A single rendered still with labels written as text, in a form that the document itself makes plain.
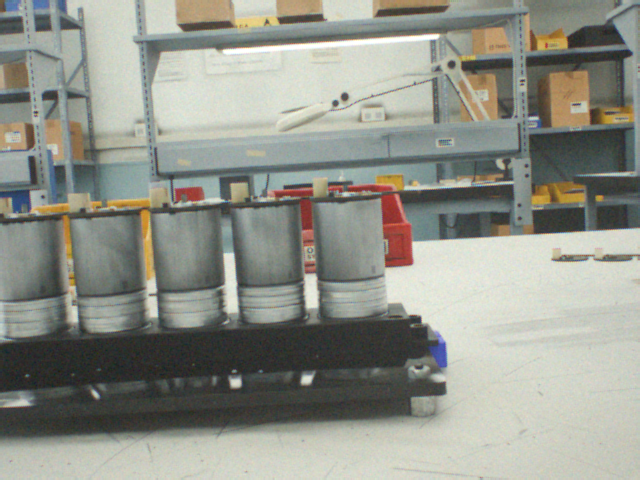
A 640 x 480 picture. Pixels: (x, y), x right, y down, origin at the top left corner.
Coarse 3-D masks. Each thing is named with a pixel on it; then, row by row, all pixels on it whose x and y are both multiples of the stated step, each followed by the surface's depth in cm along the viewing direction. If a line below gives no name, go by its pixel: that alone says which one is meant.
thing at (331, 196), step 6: (330, 192) 23; (336, 192) 25; (360, 192) 24; (366, 192) 24; (312, 198) 24; (318, 198) 23; (324, 198) 23; (330, 198) 23; (336, 198) 23; (342, 198) 23; (348, 198) 23; (354, 198) 23; (360, 198) 23; (366, 198) 23
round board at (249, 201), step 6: (246, 198) 24; (252, 198) 24; (258, 198) 25; (276, 198) 24; (288, 198) 24; (294, 198) 25; (300, 198) 24; (234, 204) 24; (240, 204) 23; (246, 204) 23; (252, 204) 23; (258, 204) 23; (264, 204) 23; (270, 204) 23; (276, 204) 23
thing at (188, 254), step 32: (160, 224) 23; (192, 224) 23; (160, 256) 24; (192, 256) 23; (160, 288) 24; (192, 288) 23; (224, 288) 24; (160, 320) 24; (192, 320) 24; (224, 320) 24
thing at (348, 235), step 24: (312, 216) 24; (336, 216) 23; (360, 216) 23; (336, 240) 23; (360, 240) 23; (336, 264) 23; (360, 264) 23; (384, 264) 24; (336, 288) 23; (360, 288) 23; (384, 288) 24; (336, 312) 24; (360, 312) 23; (384, 312) 24
